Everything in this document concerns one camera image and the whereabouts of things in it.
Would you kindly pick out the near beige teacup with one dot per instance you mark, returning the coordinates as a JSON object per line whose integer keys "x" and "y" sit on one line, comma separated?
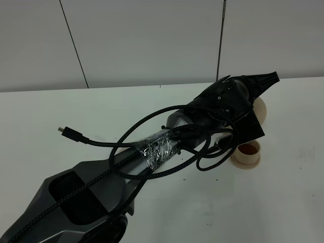
{"x": 248, "y": 153}

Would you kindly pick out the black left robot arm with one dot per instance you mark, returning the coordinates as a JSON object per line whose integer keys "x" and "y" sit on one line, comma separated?
{"x": 91, "y": 201}

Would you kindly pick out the near beige cup saucer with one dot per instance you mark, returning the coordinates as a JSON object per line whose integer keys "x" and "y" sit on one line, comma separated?
{"x": 245, "y": 161}

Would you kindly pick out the beige round teapot saucer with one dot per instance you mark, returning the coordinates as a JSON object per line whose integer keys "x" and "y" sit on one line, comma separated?
{"x": 131, "y": 156}

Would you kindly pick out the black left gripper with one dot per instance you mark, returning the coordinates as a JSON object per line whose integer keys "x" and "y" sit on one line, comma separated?
{"x": 233, "y": 96}

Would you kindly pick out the beige ceramic teapot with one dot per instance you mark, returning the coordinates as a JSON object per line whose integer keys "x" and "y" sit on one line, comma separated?
{"x": 260, "y": 110}

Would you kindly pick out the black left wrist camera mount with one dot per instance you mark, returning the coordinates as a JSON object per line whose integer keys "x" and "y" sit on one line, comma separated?
{"x": 248, "y": 128}

